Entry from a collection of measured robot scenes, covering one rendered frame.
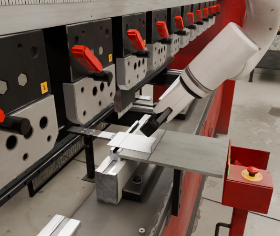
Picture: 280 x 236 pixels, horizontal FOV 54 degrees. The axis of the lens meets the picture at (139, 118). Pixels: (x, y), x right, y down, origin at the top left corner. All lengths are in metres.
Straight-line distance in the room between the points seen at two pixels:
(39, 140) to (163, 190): 0.49
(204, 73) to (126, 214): 0.39
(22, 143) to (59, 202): 1.82
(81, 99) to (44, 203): 1.78
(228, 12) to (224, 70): 2.21
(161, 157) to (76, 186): 1.63
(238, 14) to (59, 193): 2.16
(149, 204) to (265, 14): 0.52
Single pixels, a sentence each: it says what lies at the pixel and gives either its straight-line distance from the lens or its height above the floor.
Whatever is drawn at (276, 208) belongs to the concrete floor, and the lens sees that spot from 2.27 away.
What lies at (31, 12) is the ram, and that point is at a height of 1.36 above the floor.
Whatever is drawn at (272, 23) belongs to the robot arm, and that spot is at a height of 1.33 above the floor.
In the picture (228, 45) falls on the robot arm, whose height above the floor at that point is 1.29.
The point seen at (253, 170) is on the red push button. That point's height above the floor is 0.81.
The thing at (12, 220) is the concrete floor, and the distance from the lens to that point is 2.15.
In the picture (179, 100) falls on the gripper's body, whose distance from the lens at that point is 0.64.
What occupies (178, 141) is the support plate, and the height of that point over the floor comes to 1.00.
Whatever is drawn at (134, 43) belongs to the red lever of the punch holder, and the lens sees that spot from 0.60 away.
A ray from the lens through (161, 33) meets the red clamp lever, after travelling 0.79.
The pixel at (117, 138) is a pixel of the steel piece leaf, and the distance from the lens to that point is 0.80.
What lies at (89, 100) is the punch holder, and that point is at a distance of 0.49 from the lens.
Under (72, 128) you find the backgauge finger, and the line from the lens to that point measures 0.88.
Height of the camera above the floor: 1.38
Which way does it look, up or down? 24 degrees down
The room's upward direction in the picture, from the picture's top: straight up
